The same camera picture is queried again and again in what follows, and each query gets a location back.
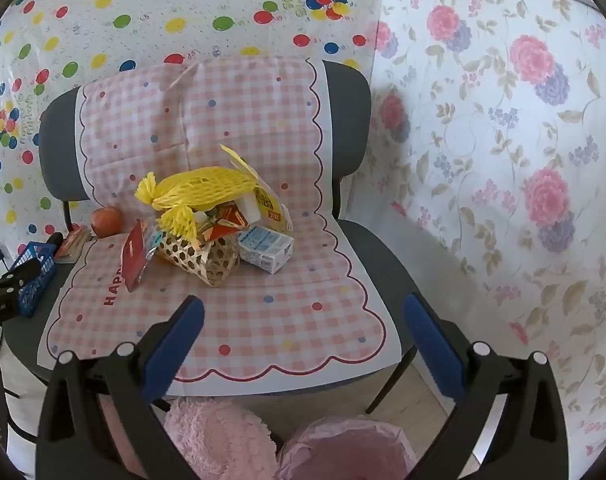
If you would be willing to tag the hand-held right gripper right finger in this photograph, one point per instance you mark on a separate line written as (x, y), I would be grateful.
(433, 345)

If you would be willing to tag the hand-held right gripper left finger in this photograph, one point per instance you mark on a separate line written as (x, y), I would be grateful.
(175, 345)

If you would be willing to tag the woven bamboo basket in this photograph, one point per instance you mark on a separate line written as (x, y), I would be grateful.
(203, 260)

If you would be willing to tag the white blue tissue pack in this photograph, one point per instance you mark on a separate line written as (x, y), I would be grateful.
(265, 250)

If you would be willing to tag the bin with pink bag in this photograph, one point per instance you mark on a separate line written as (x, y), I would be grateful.
(343, 452)

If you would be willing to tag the blue plastic basket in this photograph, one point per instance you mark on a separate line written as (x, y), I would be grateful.
(33, 280)

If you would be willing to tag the small black object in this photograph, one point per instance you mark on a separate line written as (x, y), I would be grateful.
(54, 240)

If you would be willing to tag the small red booklet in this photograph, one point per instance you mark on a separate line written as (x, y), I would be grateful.
(73, 245)

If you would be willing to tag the red foil packet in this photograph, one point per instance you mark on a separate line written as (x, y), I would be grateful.
(134, 255)

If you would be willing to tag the pink fluffy cushion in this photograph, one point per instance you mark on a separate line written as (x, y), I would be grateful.
(213, 440)

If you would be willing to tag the red apple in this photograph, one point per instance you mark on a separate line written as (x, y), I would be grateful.
(107, 221)

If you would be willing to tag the yellow foam fruit net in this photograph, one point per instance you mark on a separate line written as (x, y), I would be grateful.
(178, 222)
(198, 187)

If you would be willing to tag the red orange snack wrappers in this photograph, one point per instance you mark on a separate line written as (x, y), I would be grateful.
(223, 220)

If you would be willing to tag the white foam block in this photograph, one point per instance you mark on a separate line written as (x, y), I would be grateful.
(250, 208)

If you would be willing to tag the yellow snack bag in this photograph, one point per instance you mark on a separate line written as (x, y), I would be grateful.
(270, 207)

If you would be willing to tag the floral print sheet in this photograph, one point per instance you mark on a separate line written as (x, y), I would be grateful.
(483, 135)

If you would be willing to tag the pink gingham cloth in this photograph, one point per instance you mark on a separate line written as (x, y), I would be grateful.
(263, 135)

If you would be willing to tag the grey chair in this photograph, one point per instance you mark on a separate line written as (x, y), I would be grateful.
(348, 110)

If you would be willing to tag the balloon print sheet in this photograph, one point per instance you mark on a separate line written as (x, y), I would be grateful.
(133, 15)

